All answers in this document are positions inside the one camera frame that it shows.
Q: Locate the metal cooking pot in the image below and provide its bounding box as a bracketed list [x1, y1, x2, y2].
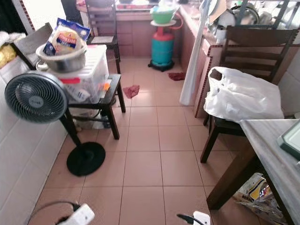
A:
[215, 4, 263, 43]

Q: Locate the white rolled sheet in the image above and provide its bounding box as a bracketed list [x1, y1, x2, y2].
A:
[179, 0, 212, 106]

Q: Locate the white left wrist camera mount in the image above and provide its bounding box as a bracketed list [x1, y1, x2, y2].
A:
[59, 202, 96, 225]

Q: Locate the grey wooden table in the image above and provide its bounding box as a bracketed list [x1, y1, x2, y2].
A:
[206, 118, 300, 225]

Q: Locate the red floor cloth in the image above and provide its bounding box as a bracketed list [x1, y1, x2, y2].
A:
[167, 71, 187, 82]
[121, 84, 141, 99]

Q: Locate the yellow cloth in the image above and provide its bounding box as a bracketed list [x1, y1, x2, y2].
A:
[0, 44, 17, 69]

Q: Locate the grey black standing fan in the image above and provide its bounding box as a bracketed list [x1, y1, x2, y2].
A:
[4, 70, 107, 178]

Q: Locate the blue yellow snack bag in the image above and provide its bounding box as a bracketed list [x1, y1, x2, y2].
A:
[42, 17, 92, 56]

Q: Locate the dark wooden slatted chair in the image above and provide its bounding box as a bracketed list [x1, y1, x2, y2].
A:
[200, 24, 300, 164]

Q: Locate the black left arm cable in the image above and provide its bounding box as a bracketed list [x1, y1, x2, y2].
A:
[28, 200, 81, 225]

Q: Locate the large metal bowl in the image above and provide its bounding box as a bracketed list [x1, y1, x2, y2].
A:
[35, 43, 88, 74]

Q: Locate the dark wooden cushioned chair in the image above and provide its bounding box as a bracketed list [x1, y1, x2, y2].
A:
[84, 0, 121, 74]

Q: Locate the small black side table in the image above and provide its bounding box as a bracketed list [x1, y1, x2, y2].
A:
[69, 74, 128, 141]

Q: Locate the dark flat board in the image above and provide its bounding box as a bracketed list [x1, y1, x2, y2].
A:
[13, 22, 53, 71]

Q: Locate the green plastic basin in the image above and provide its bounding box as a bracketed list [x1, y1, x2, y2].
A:
[150, 4, 179, 25]

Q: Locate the teal gas cylinder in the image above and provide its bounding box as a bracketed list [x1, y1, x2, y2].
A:
[149, 21, 177, 73]

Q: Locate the yellow black printed bag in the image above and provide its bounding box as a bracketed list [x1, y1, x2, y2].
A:
[234, 172, 287, 225]

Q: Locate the white plastic storage box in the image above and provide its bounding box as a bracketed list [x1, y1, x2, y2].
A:
[60, 44, 110, 105]

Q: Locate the white plastic shopping bag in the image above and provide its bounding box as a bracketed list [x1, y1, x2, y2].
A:
[203, 66, 285, 124]

